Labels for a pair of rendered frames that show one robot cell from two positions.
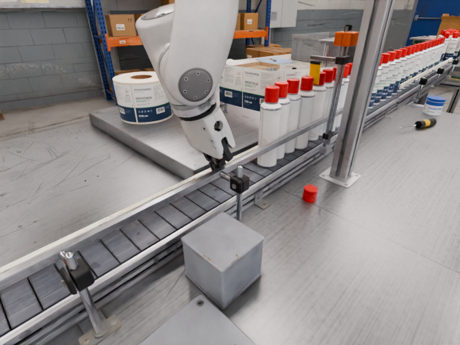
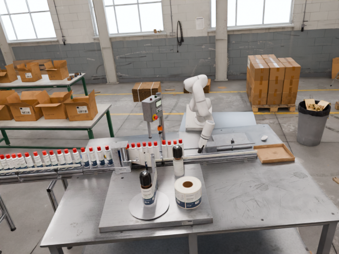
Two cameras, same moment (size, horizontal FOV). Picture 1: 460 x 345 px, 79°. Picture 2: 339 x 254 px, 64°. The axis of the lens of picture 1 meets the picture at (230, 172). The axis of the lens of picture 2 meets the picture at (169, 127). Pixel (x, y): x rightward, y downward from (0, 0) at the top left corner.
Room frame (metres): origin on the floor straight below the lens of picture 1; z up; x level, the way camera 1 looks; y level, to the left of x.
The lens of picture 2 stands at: (2.24, 1.40, 2.30)
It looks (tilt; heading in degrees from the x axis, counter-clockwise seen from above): 26 degrees down; 226
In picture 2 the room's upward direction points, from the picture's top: 5 degrees counter-clockwise
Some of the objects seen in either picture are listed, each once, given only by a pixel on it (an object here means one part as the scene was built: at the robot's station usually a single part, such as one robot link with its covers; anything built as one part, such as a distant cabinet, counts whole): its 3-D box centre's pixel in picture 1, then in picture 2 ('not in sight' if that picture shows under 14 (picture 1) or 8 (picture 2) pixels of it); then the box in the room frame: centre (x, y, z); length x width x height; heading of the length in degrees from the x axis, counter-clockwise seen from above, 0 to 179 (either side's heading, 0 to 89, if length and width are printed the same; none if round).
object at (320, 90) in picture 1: (314, 107); (156, 151); (0.83, -0.26, 0.98); 0.05 x 0.05 x 0.20
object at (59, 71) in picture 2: not in sight; (56, 70); (-0.20, -4.52, 0.97); 0.43 x 0.42 x 0.37; 31
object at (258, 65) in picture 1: (254, 67); not in sight; (2.43, -0.21, 0.82); 0.34 x 0.24 x 0.03; 130
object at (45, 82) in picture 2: not in sight; (38, 96); (0.17, -5.03, 0.39); 2.20 x 0.80 x 0.78; 124
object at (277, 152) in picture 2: not in sight; (273, 152); (0.04, 0.52, 0.85); 0.30 x 0.26 x 0.04; 136
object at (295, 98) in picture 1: (289, 117); (170, 150); (0.74, -0.16, 0.98); 0.05 x 0.05 x 0.20
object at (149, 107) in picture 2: not in sight; (152, 108); (0.77, -0.31, 1.38); 0.17 x 0.10 x 0.19; 11
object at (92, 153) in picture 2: (385, 77); (92, 156); (1.26, -0.68, 0.98); 0.05 x 0.05 x 0.20
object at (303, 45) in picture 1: (326, 46); not in sight; (2.98, -0.94, 0.91); 0.60 x 0.40 x 0.22; 128
